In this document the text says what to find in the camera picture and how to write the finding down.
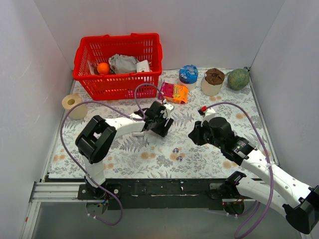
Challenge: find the crumpled grey cloth bag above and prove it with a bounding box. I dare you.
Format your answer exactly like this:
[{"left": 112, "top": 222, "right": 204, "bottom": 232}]
[{"left": 108, "top": 54, "right": 139, "bottom": 75}]

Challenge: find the beige paper roll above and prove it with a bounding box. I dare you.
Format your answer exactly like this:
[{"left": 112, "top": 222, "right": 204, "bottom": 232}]
[{"left": 61, "top": 93, "right": 88, "bottom": 120}]

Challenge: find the red plastic shopping basket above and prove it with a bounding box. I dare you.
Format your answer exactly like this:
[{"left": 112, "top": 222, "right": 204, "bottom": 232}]
[{"left": 73, "top": 33, "right": 162, "bottom": 101}]

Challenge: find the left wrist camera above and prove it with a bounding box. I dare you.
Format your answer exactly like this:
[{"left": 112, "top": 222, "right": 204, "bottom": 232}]
[{"left": 161, "top": 99, "right": 174, "bottom": 119}]

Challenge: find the blue wrapped paper roll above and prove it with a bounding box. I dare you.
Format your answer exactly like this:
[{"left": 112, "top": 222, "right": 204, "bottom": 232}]
[{"left": 178, "top": 65, "right": 198, "bottom": 91}]

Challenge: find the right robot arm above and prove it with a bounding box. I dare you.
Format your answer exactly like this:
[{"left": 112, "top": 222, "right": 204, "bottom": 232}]
[{"left": 188, "top": 117, "right": 319, "bottom": 235}]

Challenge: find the green melon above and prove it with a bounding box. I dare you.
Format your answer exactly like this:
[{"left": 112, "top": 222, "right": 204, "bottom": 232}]
[{"left": 227, "top": 69, "right": 250, "bottom": 91}]

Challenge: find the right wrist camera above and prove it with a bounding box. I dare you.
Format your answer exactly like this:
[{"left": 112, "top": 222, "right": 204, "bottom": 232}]
[{"left": 198, "top": 106, "right": 216, "bottom": 126}]

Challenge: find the pink orange candy box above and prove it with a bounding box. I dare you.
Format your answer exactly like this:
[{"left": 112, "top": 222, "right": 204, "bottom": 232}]
[{"left": 158, "top": 82, "right": 189, "bottom": 104}]

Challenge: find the orange fruit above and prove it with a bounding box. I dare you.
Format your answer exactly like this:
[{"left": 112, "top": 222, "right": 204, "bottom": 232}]
[{"left": 97, "top": 62, "right": 110, "bottom": 75}]

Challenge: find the brown topped paper roll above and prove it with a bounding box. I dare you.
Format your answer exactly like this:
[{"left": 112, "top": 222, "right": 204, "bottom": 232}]
[{"left": 201, "top": 68, "right": 225, "bottom": 97}]

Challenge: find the white earbud charging case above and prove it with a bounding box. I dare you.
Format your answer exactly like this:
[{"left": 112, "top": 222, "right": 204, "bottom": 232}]
[{"left": 132, "top": 132, "right": 145, "bottom": 137}]

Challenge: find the clear snack bag in basket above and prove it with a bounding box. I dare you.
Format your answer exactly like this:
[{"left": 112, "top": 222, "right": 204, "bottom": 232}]
[{"left": 87, "top": 60, "right": 99, "bottom": 75}]

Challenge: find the white box in basket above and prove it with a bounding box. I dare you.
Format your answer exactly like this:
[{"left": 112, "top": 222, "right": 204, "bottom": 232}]
[{"left": 136, "top": 60, "right": 151, "bottom": 73}]

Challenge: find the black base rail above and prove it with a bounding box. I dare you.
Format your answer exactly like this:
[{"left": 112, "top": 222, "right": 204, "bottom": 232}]
[{"left": 77, "top": 178, "right": 250, "bottom": 211}]

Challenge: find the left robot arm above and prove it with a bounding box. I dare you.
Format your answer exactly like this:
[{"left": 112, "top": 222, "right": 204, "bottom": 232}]
[{"left": 75, "top": 101, "right": 174, "bottom": 199}]

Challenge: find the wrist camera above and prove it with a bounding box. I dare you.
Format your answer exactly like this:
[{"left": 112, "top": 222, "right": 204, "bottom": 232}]
[
  {"left": 198, "top": 106, "right": 216, "bottom": 126},
  {"left": 161, "top": 99, "right": 174, "bottom": 119}
]

